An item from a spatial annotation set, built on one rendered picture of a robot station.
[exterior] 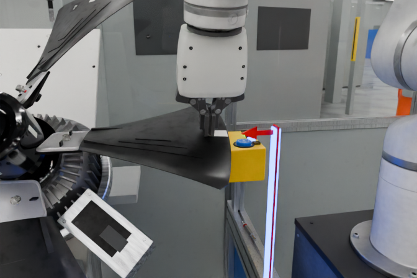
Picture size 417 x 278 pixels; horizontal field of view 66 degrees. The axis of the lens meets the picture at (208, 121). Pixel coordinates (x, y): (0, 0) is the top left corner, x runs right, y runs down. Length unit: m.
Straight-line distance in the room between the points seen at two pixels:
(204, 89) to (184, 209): 1.00
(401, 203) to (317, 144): 0.85
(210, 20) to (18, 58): 0.64
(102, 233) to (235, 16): 0.40
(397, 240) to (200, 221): 0.93
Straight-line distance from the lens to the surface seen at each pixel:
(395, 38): 0.63
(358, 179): 1.63
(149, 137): 0.51
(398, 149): 0.62
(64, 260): 0.54
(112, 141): 0.51
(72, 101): 0.84
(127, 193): 1.07
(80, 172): 0.65
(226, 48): 0.44
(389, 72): 0.64
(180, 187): 1.36
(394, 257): 0.70
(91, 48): 0.92
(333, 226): 0.77
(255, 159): 0.82
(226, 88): 0.47
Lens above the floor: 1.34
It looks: 15 degrees down
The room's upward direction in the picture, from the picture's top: straight up
